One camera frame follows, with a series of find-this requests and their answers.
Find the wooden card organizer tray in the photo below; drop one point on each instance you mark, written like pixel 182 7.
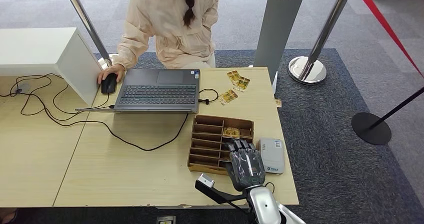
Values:
pixel 205 130

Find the person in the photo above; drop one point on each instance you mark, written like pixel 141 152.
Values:
pixel 165 21

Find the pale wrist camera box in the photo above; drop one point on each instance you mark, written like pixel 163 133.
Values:
pixel 206 181

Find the metal floor socket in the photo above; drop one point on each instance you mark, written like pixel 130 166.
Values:
pixel 165 220

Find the black computer mouse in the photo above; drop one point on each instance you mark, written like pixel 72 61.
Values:
pixel 108 87

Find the chrome stanchion post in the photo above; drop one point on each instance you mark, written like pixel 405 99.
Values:
pixel 308 70
pixel 84 17

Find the grey kiosk pillar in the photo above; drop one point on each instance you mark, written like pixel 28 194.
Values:
pixel 278 27

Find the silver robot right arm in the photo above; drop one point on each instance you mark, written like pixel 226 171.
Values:
pixel 265 206

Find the dark brown rounded object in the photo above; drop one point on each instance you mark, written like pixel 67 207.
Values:
pixel 6 217

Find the yellow hotel key card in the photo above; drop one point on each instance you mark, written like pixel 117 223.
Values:
pixel 231 132
pixel 228 97
pixel 242 83
pixel 233 77

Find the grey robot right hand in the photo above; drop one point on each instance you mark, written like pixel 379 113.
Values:
pixel 246 169

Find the dark grey laptop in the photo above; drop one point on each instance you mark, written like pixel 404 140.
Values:
pixel 159 95

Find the black stanchion post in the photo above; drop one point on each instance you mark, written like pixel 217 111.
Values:
pixel 371 128

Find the person's right hand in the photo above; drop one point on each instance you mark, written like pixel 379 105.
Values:
pixel 112 71

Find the white box cabinet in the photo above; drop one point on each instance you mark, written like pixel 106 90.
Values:
pixel 33 47

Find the grey white card reader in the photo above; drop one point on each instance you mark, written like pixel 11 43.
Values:
pixel 274 156

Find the red barrier belt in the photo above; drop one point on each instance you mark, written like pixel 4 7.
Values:
pixel 381 17

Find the small tan card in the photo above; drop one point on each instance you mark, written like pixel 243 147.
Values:
pixel 278 103

